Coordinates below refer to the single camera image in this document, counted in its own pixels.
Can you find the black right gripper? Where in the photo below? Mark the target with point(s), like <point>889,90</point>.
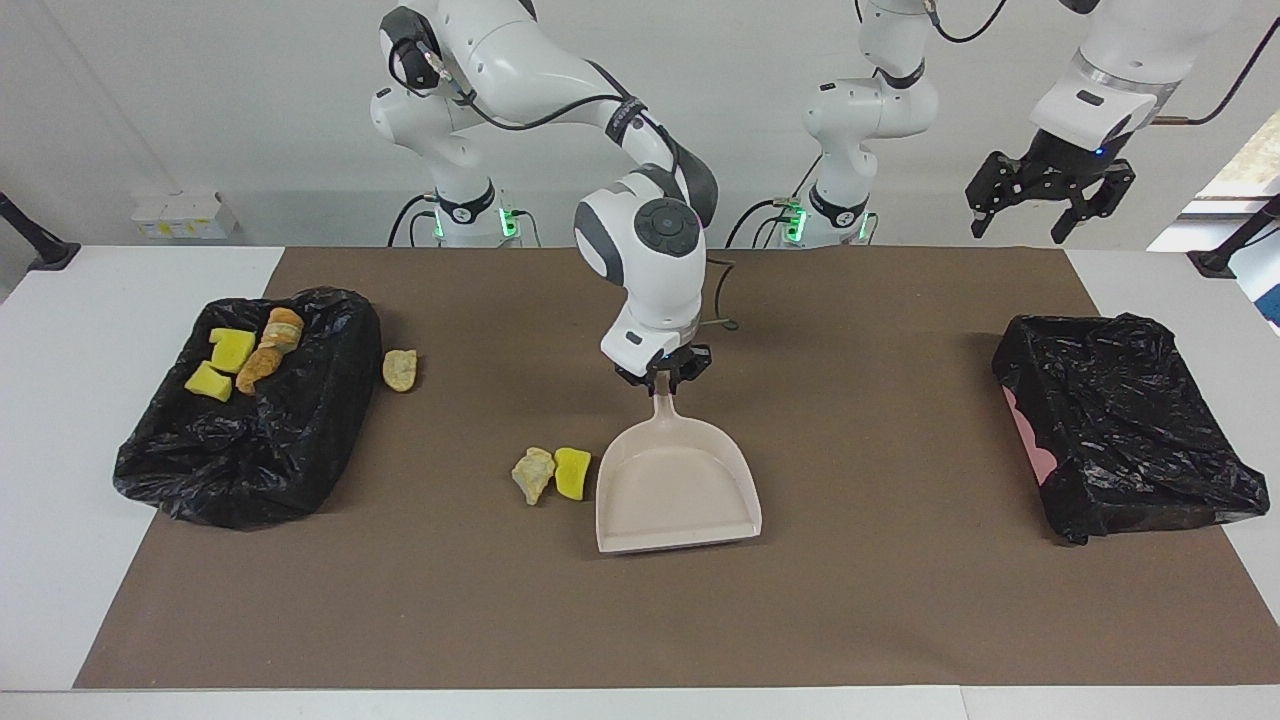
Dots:
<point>662,360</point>

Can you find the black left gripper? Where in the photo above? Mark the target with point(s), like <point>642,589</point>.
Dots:
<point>1062,162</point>

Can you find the beige plastic dustpan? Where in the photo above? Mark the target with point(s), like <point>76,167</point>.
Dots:
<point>675,490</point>

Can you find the beige foam chunk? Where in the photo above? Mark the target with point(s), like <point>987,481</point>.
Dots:
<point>283,328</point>
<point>533,473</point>
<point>400,369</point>

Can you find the brown sponge lump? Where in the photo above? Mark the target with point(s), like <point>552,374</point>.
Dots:
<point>258,368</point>

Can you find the curved yellow sponge piece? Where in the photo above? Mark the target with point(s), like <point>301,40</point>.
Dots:
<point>232,349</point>

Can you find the yellow sponge piece green-backed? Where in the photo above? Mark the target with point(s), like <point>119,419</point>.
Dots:
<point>208,381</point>

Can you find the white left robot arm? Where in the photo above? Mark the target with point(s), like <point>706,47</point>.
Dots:
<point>870,110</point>

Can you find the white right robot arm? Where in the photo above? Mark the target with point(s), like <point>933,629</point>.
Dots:
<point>640,290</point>

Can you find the black trash bag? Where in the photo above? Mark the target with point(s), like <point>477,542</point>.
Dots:
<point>250,460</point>
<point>1130,430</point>

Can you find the pink bin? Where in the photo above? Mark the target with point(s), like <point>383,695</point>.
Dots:
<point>1030,445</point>

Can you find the black stand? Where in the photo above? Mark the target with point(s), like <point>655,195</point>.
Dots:
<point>45,252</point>
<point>1215,262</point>

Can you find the sunlit window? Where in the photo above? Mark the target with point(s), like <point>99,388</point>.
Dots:
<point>1255,160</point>

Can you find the brown table mat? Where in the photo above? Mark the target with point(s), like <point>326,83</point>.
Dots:
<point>900,600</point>

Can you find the white power box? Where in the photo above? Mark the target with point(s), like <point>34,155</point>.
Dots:
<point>185,215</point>

